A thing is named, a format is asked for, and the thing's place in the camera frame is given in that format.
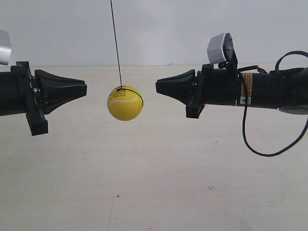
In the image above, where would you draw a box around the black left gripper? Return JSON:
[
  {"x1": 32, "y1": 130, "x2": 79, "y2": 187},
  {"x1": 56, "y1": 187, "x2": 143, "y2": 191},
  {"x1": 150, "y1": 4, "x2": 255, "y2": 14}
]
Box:
[{"x1": 0, "y1": 61, "x2": 87, "y2": 136}]

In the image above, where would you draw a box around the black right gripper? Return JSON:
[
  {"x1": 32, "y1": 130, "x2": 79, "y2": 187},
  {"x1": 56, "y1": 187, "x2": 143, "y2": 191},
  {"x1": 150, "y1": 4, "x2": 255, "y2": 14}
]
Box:
[{"x1": 155, "y1": 64, "x2": 241, "y2": 119}]

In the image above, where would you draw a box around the yellow tennis ball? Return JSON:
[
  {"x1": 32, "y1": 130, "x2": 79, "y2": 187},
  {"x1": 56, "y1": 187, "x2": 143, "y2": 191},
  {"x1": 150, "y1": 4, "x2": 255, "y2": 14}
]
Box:
[{"x1": 107, "y1": 85, "x2": 144, "y2": 121}]

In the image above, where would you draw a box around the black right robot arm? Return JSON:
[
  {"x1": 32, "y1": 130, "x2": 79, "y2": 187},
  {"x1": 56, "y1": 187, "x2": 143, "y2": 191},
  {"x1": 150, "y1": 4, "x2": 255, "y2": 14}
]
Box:
[{"x1": 155, "y1": 64, "x2": 308, "y2": 118}]

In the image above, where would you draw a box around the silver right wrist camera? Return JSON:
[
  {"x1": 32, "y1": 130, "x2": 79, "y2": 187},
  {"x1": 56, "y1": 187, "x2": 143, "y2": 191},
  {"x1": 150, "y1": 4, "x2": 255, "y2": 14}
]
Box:
[{"x1": 206, "y1": 33, "x2": 234, "y2": 64}]

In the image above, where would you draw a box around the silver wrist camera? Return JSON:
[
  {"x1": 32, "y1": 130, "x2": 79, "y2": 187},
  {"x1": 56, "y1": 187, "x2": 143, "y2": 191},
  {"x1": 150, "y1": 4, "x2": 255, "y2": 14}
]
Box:
[
  {"x1": 0, "y1": 29, "x2": 12, "y2": 65},
  {"x1": 206, "y1": 33, "x2": 234, "y2": 64}
]

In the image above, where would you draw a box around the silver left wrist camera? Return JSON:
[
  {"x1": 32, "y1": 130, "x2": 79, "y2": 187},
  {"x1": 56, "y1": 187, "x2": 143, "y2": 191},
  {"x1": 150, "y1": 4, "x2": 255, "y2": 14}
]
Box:
[{"x1": 0, "y1": 29, "x2": 12, "y2": 65}]

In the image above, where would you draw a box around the black hanging string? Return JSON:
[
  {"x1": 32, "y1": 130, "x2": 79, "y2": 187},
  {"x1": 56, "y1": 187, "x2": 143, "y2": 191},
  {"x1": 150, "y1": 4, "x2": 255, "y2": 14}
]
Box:
[{"x1": 110, "y1": 0, "x2": 123, "y2": 89}]

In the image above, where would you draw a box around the black right camera cable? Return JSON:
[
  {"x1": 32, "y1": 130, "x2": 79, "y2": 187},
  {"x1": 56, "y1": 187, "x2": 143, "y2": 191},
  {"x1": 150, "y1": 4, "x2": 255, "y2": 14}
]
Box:
[{"x1": 237, "y1": 50, "x2": 308, "y2": 157}]

